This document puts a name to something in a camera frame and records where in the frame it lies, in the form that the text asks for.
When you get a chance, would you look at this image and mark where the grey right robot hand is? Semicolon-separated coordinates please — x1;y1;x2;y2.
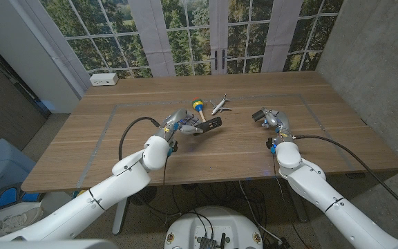
259;107;296;145

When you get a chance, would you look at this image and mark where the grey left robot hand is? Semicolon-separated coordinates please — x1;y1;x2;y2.
153;108;205;142

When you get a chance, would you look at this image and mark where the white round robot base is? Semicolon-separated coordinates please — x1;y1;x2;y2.
164;206;263;249

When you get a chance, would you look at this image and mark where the colourful wooden maraca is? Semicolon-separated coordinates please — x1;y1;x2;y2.
191;98;207;123

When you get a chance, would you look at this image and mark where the white toy airplane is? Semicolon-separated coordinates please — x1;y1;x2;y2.
209;93;232;116

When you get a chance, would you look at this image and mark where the white power strip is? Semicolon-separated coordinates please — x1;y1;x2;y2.
89;72;120;86

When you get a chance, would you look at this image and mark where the printed window backdrop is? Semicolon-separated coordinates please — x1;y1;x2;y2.
39;0;345;79

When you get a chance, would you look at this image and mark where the white robot torso edge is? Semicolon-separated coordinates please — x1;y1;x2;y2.
0;238;119;249

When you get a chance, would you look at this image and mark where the blue and black pad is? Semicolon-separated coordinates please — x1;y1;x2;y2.
0;182;43;210

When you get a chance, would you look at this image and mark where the white sneaker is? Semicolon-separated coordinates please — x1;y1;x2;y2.
0;206;44;239

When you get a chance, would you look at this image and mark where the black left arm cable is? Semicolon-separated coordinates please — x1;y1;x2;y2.
118;116;161;162

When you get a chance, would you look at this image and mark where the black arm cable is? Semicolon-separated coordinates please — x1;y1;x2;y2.
292;134;398;221
118;116;161;162

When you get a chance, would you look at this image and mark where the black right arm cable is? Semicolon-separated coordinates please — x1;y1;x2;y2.
292;134;398;221

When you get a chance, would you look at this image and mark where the white floor cable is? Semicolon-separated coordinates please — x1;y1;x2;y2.
238;180;285;245

